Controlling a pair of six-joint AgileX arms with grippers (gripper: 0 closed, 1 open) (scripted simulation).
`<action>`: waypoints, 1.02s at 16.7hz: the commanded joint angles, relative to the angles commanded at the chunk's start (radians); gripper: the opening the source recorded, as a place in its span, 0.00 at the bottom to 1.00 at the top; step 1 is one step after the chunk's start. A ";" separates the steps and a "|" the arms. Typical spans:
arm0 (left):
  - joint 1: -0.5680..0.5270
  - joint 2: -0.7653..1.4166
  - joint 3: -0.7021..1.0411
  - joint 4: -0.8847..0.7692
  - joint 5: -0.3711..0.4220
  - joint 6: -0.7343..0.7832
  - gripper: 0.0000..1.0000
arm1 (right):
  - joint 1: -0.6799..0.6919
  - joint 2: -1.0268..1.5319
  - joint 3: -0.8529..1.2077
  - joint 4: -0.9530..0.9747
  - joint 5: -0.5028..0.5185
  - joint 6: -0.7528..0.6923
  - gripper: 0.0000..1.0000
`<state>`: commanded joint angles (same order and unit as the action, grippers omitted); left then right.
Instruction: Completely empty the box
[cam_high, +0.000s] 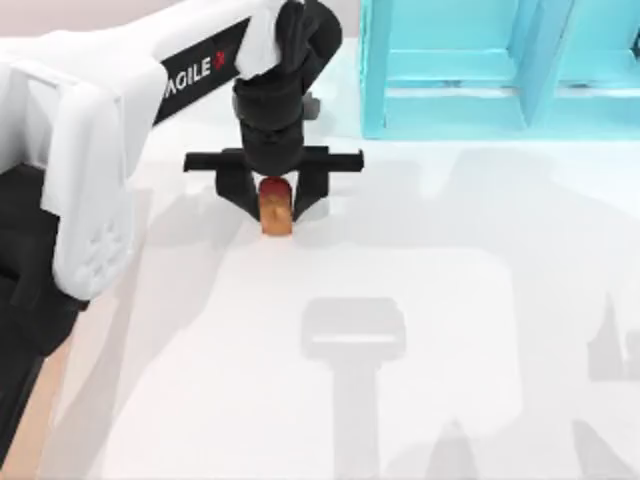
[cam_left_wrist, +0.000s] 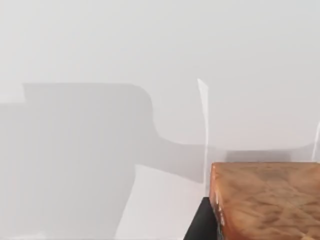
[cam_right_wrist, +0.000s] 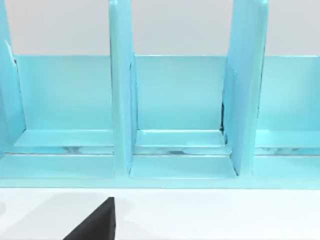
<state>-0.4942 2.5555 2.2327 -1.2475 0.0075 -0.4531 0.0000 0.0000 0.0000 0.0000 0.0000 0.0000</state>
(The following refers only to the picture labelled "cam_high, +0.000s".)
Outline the light blue rack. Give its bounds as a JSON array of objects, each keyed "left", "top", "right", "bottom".
[{"left": 358, "top": 0, "right": 640, "bottom": 140}]

